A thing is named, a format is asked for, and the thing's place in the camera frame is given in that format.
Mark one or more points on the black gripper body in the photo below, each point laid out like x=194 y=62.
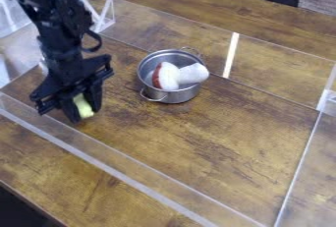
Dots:
x=70 y=75

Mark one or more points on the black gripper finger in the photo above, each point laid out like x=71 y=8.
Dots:
x=94 y=96
x=70 y=110

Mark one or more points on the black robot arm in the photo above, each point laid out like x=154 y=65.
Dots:
x=63 y=22

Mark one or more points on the white mushroom toy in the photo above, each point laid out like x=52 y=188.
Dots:
x=168 y=76

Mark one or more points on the small metal pot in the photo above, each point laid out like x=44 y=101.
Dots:
x=180 y=57

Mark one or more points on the clear acrylic barrier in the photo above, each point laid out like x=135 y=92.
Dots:
x=310 y=200

